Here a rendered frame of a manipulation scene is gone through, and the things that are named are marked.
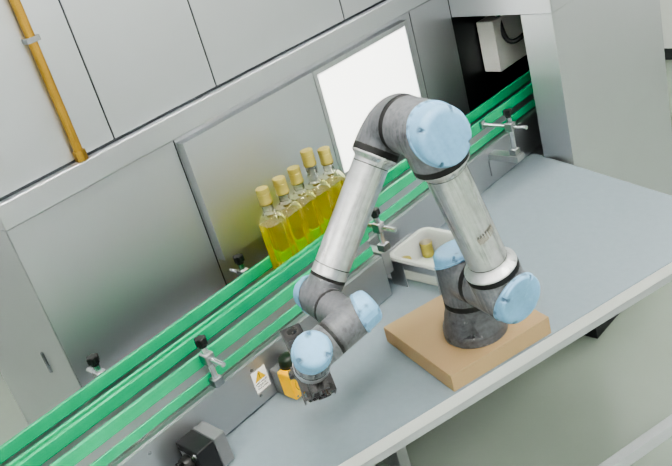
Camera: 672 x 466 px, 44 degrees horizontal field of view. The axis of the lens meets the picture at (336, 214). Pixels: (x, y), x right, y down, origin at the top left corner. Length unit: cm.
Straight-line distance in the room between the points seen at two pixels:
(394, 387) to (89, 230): 79
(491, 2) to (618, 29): 50
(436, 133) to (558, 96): 127
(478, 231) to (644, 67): 167
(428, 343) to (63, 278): 86
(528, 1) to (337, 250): 128
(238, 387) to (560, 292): 83
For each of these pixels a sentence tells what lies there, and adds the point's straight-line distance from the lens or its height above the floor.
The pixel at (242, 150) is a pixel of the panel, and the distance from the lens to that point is 222.
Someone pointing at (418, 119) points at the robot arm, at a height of 142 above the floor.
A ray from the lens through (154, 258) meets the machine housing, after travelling 214.
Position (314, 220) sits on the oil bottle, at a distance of 222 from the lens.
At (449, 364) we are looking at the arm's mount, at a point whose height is 79.
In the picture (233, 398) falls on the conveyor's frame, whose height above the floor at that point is 82.
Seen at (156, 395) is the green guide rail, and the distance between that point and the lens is 188.
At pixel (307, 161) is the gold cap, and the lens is 220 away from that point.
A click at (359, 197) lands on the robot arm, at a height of 126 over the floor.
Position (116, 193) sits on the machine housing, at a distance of 206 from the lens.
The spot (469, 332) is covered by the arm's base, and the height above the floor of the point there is 83.
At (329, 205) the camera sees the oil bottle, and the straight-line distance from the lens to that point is 225.
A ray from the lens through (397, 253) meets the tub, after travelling 233.
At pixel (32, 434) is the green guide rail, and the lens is 196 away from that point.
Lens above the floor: 195
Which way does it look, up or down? 25 degrees down
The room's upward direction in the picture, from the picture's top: 16 degrees counter-clockwise
